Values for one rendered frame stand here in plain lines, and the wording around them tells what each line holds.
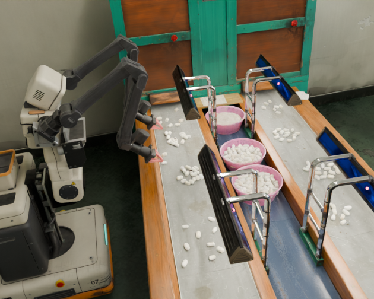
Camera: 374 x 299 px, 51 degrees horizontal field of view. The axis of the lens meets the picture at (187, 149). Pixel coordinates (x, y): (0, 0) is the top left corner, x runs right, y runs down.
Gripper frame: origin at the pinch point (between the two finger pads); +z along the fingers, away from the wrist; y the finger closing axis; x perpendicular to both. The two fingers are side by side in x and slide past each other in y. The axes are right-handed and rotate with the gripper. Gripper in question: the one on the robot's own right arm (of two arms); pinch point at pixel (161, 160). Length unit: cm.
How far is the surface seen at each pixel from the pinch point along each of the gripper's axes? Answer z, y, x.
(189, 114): -1.0, 7.2, -27.7
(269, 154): 53, 4, -33
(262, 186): 47, -18, -23
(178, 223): 9.9, -37.0, 6.5
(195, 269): 12, -65, 4
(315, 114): 85, 40, -61
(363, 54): 193, 188, -117
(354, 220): 70, -53, -46
